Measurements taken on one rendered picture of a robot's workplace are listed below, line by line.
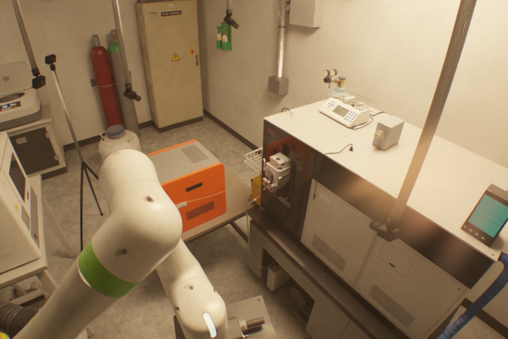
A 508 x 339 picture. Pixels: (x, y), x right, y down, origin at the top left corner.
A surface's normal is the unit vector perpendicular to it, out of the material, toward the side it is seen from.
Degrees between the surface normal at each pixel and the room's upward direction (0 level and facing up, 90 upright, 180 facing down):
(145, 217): 33
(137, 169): 16
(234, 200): 0
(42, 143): 90
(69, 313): 63
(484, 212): 80
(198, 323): 20
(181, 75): 90
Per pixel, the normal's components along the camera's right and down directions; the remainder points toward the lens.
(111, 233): -0.33, -0.35
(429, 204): 0.01, -0.85
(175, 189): 0.58, 0.44
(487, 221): -0.83, 0.13
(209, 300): 0.18, -0.89
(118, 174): -0.22, -0.72
